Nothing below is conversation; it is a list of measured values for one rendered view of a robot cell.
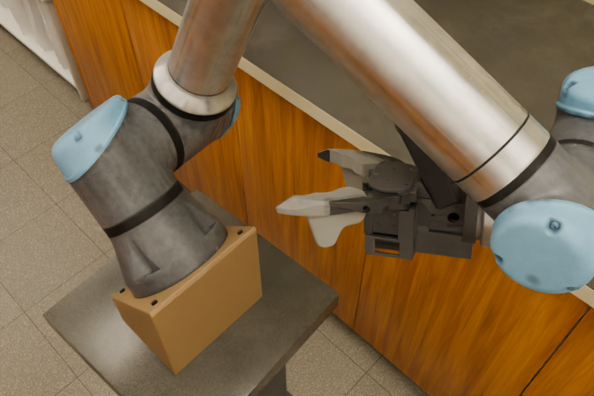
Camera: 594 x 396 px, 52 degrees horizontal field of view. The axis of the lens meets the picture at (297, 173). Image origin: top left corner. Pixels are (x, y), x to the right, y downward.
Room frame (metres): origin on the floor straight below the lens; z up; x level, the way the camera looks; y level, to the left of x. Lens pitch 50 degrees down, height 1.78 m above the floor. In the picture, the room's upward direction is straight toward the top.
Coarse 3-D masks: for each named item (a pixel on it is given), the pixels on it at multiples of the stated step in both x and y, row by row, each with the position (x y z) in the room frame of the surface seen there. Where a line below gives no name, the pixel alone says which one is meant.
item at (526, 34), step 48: (144, 0) 1.27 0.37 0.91; (432, 0) 1.23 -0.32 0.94; (480, 0) 1.23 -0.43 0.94; (528, 0) 1.23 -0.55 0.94; (576, 0) 1.23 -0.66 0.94; (288, 48) 1.05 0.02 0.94; (480, 48) 1.05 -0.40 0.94; (528, 48) 1.05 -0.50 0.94; (576, 48) 1.05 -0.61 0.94; (288, 96) 0.92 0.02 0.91; (336, 96) 0.90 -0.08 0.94; (528, 96) 0.90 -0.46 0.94; (384, 144) 0.77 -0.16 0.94
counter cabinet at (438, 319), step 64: (64, 0) 1.68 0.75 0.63; (128, 0) 1.38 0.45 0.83; (128, 64) 1.45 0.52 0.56; (256, 128) 1.04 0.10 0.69; (320, 128) 0.90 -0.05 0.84; (256, 192) 1.06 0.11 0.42; (320, 192) 0.89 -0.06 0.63; (320, 256) 0.89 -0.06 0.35; (384, 256) 0.75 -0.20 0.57; (448, 256) 0.65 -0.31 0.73; (384, 320) 0.72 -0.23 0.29; (448, 320) 0.62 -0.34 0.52; (512, 320) 0.54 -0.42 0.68; (576, 320) 0.48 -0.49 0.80; (448, 384) 0.57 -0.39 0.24; (512, 384) 0.49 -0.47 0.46; (576, 384) 0.43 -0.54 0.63
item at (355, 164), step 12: (324, 156) 0.49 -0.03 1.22; (336, 156) 0.48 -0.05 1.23; (348, 156) 0.47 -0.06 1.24; (360, 156) 0.47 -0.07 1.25; (372, 156) 0.46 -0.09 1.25; (348, 168) 0.47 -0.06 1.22; (360, 168) 0.45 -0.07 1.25; (372, 168) 0.44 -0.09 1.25; (348, 180) 0.46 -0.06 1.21; (360, 180) 0.45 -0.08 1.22
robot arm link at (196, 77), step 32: (192, 0) 0.59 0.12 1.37; (224, 0) 0.57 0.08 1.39; (256, 0) 0.57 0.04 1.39; (192, 32) 0.58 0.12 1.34; (224, 32) 0.57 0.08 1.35; (160, 64) 0.62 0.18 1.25; (192, 64) 0.58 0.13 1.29; (224, 64) 0.58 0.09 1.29; (160, 96) 0.58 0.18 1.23; (192, 96) 0.58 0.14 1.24; (224, 96) 0.60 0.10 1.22; (192, 128) 0.57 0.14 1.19; (224, 128) 0.61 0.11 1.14
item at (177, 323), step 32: (224, 256) 0.41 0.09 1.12; (256, 256) 0.45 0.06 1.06; (128, 288) 0.42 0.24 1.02; (192, 288) 0.37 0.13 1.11; (224, 288) 0.40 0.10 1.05; (256, 288) 0.44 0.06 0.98; (128, 320) 0.39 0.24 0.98; (160, 320) 0.33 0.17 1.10; (192, 320) 0.36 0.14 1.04; (224, 320) 0.39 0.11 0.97; (160, 352) 0.34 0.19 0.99; (192, 352) 0.35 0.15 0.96
